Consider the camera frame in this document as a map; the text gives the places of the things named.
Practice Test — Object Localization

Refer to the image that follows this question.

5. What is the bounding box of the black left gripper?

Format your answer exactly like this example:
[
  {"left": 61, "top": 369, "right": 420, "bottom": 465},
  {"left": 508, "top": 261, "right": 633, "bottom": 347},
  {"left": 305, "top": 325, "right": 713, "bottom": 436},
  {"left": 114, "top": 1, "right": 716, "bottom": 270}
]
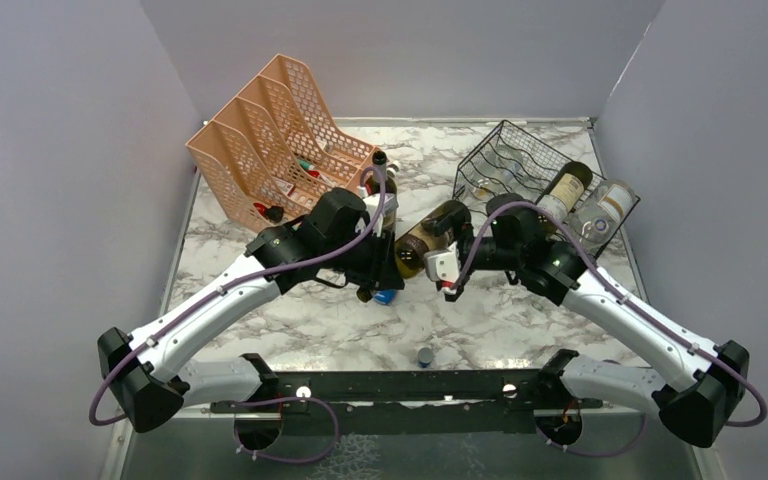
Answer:
[{"left": 322, "top": 224, "right": 405, "bottom": 291}]

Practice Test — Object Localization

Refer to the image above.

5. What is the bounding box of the green bottle brown Primitivo label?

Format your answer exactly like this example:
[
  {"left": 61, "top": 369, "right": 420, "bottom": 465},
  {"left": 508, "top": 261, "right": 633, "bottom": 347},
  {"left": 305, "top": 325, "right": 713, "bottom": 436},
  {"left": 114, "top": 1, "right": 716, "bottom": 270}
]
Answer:
[{"left": 394, "top": 200, "right": 471, "bottom": 279}]

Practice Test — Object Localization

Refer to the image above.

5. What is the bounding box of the green bottle cream label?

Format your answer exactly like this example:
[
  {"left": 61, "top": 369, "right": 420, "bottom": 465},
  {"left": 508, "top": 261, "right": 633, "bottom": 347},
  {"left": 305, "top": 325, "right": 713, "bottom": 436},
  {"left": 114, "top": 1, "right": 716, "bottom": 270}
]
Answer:
[{"left": 537, "top": 161, "right": 593, "bottom": 235}]

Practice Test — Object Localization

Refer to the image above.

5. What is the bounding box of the green wine bottle silver neck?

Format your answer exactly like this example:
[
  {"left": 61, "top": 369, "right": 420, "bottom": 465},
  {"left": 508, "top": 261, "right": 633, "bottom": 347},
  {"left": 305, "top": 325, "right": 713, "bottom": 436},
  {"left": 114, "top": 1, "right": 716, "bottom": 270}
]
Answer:
[{"left": 363, "top": 150, "right": 401, "bottom": 230}]

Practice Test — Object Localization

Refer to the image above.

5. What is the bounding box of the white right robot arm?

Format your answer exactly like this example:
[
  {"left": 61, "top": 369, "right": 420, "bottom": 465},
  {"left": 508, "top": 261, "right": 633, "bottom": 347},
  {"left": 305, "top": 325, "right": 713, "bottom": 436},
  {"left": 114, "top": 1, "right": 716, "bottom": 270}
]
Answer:
[{"left": 441, "top": 194, "right": 767, "bottom": 448}]

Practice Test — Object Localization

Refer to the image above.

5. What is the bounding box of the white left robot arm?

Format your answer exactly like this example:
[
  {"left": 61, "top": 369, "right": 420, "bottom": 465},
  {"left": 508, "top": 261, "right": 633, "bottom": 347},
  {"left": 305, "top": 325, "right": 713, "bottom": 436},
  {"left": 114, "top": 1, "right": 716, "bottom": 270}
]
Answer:
[{"left": 97, "top": 187, "right": 404, "bottom": 433}]

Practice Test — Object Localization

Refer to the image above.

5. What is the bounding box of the clear bottle with cork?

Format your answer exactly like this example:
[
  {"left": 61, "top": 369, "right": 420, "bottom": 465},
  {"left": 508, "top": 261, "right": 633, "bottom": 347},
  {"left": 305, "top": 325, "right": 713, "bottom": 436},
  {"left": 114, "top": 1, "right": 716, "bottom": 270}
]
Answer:
[{"left": 470, "top": 145, "right": 523, "bottom": 201}]

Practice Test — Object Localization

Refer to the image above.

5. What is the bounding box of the clear glass bottle blue seal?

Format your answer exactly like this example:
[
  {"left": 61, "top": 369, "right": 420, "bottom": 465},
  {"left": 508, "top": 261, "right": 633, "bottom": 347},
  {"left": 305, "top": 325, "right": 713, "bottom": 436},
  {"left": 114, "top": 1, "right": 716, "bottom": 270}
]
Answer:
[{"left": 568, "top": 179, "right": 637, "bottom": 255}]

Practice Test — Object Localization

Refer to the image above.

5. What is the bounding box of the blue square object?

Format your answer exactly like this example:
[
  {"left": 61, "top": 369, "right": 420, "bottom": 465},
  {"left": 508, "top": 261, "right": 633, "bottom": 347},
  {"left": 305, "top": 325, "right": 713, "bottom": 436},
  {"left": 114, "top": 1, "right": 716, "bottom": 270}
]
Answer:
[{"left": 373, "top": 290, "right": 398, "bottom": 305}]

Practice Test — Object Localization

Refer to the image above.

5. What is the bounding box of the small blue grey cap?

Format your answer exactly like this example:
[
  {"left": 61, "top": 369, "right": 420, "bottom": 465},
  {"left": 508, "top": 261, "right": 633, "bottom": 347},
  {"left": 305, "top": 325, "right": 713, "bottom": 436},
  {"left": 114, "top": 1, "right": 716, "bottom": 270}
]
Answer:
[{"left": 416, "top": 347, "right": 435, "bottom": 368}]

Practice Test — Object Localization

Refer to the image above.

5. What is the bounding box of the red and black marker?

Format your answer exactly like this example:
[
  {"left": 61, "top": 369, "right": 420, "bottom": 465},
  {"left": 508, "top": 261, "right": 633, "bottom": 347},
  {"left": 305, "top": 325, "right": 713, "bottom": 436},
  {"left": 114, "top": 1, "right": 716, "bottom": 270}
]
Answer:
[{"left": 253, "top": 202, "right": 285, "bottom": 224}]

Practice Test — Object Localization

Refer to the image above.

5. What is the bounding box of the peach plastic file organizer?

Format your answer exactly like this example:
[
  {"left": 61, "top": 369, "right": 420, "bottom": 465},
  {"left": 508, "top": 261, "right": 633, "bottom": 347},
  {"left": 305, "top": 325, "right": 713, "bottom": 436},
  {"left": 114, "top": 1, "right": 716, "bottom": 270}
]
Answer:
[{"left": 186, "top": 54, "right": 378, "bottom": 232}]

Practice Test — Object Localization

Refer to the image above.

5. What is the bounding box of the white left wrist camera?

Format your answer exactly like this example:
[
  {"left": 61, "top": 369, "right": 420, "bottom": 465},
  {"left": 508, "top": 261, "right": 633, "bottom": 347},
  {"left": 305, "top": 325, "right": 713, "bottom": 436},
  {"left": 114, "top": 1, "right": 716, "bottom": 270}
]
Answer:
[{"left": 355, "top": 193, "right": 398, "bottom": 236}]

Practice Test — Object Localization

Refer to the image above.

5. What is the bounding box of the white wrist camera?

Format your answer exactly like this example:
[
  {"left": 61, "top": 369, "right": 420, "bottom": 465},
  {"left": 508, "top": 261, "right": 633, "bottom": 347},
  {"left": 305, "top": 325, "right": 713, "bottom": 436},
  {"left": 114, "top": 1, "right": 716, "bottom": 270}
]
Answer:
[
  {"left": 423, "top": 243, "right": 461, "bottom": 295},
  {"left": 355, "top": 193, "right": 398, "bottom": 236}
]

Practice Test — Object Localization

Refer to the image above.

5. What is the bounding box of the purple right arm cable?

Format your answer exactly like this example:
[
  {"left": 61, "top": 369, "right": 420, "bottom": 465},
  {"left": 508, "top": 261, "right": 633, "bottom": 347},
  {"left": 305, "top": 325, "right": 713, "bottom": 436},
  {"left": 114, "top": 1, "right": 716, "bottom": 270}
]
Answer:
[{"left": 446, "top": 201, "right": 768, "bottom": 429}]

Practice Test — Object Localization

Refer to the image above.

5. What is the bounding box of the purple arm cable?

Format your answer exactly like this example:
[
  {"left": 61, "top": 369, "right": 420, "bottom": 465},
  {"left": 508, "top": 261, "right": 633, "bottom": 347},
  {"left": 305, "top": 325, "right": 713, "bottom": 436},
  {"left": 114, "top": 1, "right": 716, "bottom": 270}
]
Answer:
[
  {"left": 446, "top": 201, "right": 768, "bottom": 429},
  {"left": 88, "top": 165, "right": 389, "bottom": 427}
]

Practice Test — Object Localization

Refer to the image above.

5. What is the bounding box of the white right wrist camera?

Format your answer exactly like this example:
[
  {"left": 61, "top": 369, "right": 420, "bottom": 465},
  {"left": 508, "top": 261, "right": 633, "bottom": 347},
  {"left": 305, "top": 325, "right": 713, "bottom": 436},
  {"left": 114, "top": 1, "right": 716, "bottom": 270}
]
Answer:
[{"left": 423, "top": 243, "right": 461, "bottom": 295}]

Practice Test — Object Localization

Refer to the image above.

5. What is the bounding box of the black wire wine rack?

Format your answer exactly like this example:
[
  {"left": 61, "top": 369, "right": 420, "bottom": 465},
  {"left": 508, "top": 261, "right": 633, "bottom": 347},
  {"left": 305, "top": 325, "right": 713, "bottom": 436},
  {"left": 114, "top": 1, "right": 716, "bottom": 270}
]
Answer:
[{"left": 452, "top": 120, "right": 640, "bottom": 257}]

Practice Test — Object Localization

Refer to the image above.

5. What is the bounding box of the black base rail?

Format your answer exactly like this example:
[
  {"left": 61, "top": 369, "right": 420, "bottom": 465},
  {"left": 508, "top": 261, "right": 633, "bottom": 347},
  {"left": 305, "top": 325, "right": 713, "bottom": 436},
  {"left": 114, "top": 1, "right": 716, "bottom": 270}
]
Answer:
[{"left": 209, "top": 368, "right": 573, "bottom": 436}]

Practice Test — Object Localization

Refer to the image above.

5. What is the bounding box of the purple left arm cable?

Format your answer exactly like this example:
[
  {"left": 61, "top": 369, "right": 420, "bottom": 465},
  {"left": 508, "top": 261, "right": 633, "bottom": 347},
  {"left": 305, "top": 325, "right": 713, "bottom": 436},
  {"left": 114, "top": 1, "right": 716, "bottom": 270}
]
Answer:
[{"left": 88, "top": 165, "right": 389, "bottom": 427}]

